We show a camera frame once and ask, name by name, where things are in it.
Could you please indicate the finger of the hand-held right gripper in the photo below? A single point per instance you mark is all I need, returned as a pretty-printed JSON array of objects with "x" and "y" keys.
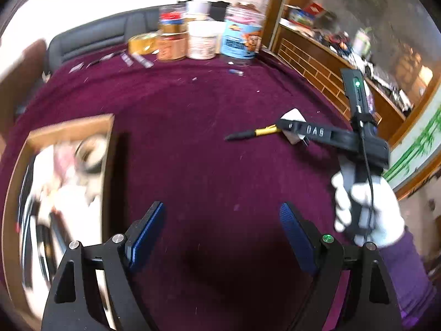
[{"x": 287, "y": 125}]

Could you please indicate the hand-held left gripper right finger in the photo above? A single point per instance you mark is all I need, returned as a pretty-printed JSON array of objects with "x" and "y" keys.
[{"x": 293, "y": 234}]

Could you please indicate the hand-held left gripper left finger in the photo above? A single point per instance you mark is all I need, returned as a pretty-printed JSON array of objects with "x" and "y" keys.
[{"x": 148, "y": 234}]

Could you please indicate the white paper packet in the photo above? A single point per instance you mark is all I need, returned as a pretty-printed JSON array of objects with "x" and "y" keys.
[{"x": 294, "y": 116}]

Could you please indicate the shallow cardboard box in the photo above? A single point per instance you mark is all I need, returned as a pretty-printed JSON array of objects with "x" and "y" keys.
[{"x": 103, "y": 120}]

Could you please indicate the person's right forearm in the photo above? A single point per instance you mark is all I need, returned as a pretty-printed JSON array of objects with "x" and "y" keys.
[{"x": 406, "y": 275}]

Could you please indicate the person's right hand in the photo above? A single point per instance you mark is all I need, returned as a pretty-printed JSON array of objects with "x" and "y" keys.
[{"x": 389, "y": 213}]

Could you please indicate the black and yellow pen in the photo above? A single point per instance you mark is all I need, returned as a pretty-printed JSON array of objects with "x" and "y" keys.
[{"x": 241, "y": 135}]

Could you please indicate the wooden cabinet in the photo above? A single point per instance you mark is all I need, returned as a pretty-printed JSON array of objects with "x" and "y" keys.
[{"x": 310, "y": 62}]

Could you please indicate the purple tablecloth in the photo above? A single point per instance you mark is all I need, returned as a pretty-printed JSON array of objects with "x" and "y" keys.
[{"x": 206, "y": 110}]

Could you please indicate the black tape roll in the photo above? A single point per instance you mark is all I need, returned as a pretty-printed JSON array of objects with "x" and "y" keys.
[{"x": 88, "y": 165}]

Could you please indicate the blue label plastic jar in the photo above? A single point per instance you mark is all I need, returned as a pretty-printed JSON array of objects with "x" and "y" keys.
[{"x": 241, "y": 41}]

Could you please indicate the white jar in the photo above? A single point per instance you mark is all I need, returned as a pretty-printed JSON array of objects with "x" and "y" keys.
[{"x": 203, "y": 41}]

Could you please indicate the orange label jar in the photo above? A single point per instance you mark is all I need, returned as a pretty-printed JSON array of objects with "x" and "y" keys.
[{"x": 170, "y": 46}]

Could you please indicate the metal staple strip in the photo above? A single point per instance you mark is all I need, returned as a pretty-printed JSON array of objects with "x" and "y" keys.
[
  {"x": 143, "y": 61},
  {"x": 127, "y": 59}
]

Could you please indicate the black leather sofa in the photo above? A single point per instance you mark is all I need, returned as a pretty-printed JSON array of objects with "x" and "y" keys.
[{"x": 86, "y": 38}]

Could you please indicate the brown chair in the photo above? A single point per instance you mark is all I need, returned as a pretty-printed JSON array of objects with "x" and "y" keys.
[{"x": 24, "y": 69}]

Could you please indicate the bamboo wall poster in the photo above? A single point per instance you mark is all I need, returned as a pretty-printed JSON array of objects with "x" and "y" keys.
[{"x": 413, "y": 148}]

